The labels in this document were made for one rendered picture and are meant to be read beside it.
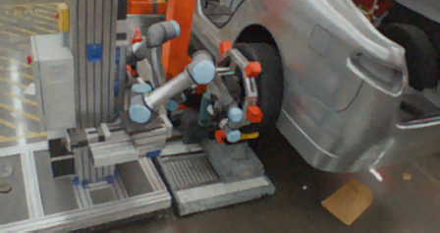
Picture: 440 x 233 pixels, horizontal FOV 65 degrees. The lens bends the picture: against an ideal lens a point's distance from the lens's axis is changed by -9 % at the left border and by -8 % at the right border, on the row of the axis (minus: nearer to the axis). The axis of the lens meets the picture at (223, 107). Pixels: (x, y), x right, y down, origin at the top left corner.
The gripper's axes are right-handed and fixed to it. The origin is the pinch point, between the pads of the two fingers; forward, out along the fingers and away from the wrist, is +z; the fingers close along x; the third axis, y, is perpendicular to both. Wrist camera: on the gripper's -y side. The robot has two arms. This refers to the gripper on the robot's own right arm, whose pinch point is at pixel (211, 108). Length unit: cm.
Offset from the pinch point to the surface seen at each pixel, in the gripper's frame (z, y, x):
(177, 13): 65, 42, 7
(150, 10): 258, -25, -31
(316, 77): -41, 44, -42
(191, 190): -1, -75, 5
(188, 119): 48, -43, -7
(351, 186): -32, -81, -141
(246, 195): -17, -75, -35
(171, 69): 65, -5, 6
